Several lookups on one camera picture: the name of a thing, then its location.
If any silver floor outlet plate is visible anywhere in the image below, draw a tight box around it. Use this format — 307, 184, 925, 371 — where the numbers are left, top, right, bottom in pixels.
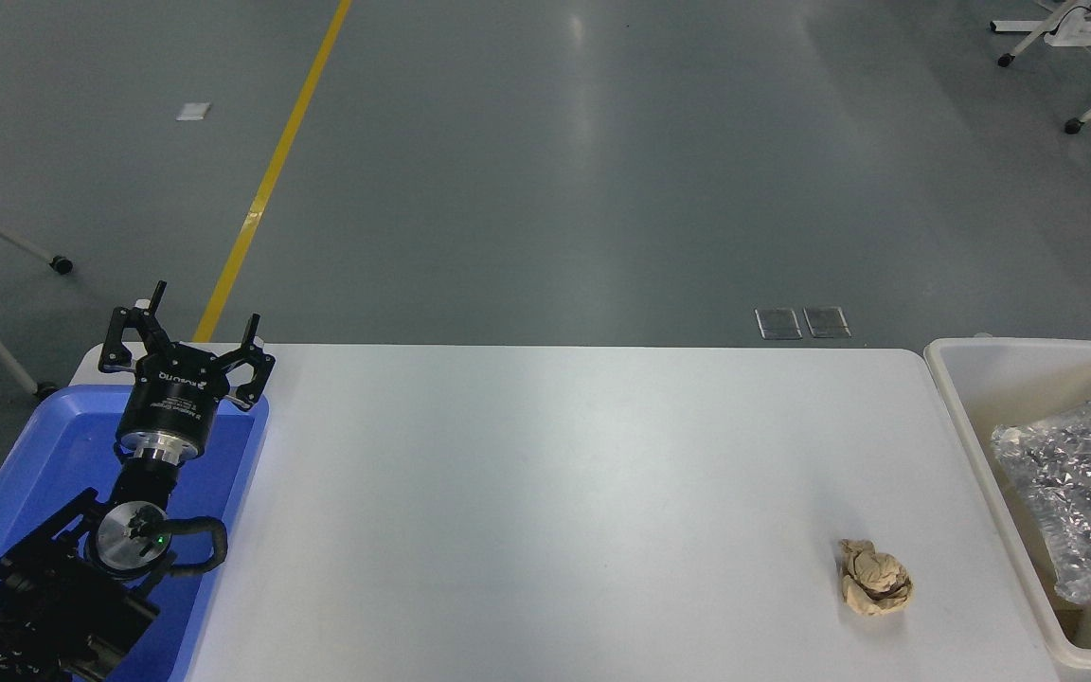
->
803, 306, 852, 339
755, 308, 803, 340

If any blue plastic tray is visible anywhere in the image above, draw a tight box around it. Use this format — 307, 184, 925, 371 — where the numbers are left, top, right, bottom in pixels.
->
0, 383, 271, 682

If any white wheeled chair base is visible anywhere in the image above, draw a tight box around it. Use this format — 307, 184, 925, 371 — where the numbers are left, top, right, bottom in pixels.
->
990, 0, 1091, 68

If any crumpled tan paper ball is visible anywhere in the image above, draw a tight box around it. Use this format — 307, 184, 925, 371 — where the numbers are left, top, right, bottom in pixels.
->
837, 539, 915, 618

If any large pale plastic bin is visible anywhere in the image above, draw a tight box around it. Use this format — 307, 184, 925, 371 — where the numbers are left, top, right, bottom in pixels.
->
922, 337, 1091, 673

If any grey frame leg with caster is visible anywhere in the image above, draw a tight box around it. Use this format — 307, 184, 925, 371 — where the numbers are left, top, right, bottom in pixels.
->
0, 194, 74, 277

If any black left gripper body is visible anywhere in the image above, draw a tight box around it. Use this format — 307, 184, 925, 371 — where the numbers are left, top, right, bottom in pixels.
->
116, 346, 236, 448

